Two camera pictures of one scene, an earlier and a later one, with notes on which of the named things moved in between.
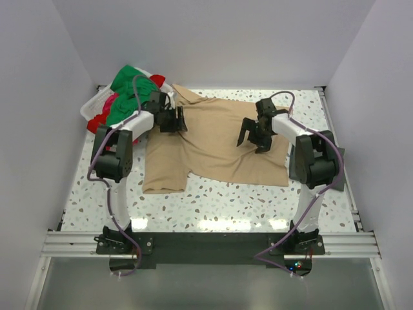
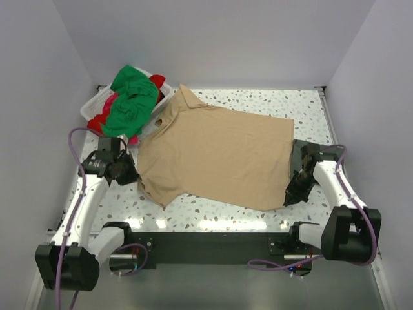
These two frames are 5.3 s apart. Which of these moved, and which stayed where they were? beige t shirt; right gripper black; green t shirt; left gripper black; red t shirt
Moved: right gripper black; beige t shirt; left gripper black
Stayed: green t shirt; red t shirt
